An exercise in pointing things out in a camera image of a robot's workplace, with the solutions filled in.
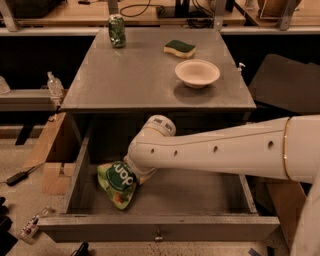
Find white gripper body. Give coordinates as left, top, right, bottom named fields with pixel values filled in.
left=124, top=156, right=156, bottom=178

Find cardboard pieces left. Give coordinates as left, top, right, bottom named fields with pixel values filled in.
left=23, top=113, right=80, bottom=195

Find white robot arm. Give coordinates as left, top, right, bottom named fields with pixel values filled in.
left=125, top=115, right=320, bottom=256

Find green soda can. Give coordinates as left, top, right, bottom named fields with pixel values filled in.
left=108, top=14, right=126, bottom=48

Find grey open top drawer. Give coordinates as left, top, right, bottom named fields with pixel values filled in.
left=40, top=116, right=280, bottom=242

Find black power adapter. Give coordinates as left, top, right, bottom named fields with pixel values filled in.
left=6, top=171, right=28, bottom=186

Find green yellow sponge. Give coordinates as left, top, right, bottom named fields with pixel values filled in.
left=163, top=40, right=196, bottom=59

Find white paper bowl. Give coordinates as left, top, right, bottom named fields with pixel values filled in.
left=175, top=59, right=220, bottom=89

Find grey cabinet counter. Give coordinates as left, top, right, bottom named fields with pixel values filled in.
left=62, top=27, right=256, bottom=146

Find small plastic bottle floor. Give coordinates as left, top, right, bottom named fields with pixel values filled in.
left=18, top=206, right=55, bottom=244

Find clear sanitizer bottle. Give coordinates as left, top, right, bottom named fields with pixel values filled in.
left=47, top=71, right=64, bottom=98

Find green rice chip bag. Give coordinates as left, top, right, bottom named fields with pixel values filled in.
left=97, top=161, right=137, bottom=210

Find white pump dispenser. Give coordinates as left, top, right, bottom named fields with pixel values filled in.
left=237, top=62, right=246, bottom=74

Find black cables on shelf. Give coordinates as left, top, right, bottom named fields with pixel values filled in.
left=119, top=0, right=216, bottom=30

